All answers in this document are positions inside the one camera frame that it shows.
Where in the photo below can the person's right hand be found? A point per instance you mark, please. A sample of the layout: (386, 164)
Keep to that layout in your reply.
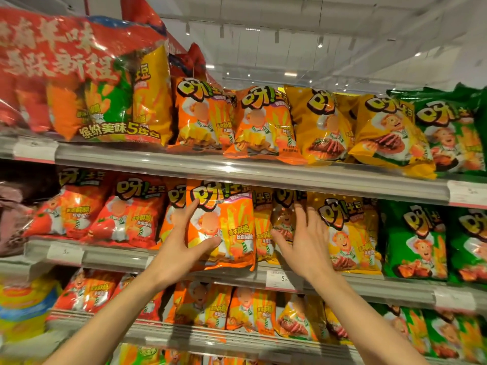
(308, 254)

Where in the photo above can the person's left hand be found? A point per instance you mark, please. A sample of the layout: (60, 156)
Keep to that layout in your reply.
(179, 254)

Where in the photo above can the orange potato stick bag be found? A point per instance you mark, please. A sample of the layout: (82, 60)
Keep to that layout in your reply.
(169, 224)
(236, 224)

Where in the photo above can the yellow chef snack bag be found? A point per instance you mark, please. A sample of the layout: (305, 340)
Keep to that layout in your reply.
(263, 224)
(350, 239)
(283, 216)

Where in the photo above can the row of orange snack bags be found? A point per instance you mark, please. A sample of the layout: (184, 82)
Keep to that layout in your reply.
(243, 311)
(224, 360)
(262, 125)

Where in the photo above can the metal store shelving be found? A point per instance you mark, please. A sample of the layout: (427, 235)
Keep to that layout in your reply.
(266, 172)

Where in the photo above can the row of red tomato chip bags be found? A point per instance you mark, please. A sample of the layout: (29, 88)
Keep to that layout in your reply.
(87, 292)

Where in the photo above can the green potato stick bag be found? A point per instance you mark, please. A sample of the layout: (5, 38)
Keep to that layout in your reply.
(470, 247)
(411, 243)

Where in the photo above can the row of brown snack bags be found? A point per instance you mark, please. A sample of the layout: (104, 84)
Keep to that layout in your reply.
(15, 224)

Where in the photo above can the dark red large snack bag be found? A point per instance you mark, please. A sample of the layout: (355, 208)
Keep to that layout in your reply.
(190, 60)

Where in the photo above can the large red multipack snack bag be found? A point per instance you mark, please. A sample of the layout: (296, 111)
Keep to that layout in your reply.
(76, 53)

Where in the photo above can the person's left forearm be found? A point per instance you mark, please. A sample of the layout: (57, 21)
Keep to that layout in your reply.
(110, 323)

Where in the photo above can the person's right forearm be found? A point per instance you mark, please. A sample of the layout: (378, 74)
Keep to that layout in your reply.
(365, 326)

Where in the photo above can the white price tag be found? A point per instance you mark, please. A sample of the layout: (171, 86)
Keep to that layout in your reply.
(468, 194)
(454, 300)
(35, 150)
(149, 261)
(65, 254)
(280, 281)

